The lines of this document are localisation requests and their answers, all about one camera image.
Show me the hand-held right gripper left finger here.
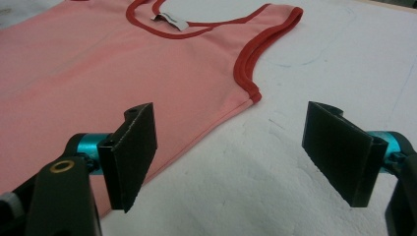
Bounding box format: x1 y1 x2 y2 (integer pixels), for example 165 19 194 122
97 102 158 213

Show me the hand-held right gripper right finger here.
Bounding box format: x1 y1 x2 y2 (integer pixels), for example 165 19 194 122
301 100 389 208

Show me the pink tank top red trim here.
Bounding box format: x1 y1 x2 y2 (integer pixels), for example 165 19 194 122
0 0 304 219

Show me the white foam sheet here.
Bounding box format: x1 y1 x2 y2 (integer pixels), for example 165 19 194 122
0 0 417 236

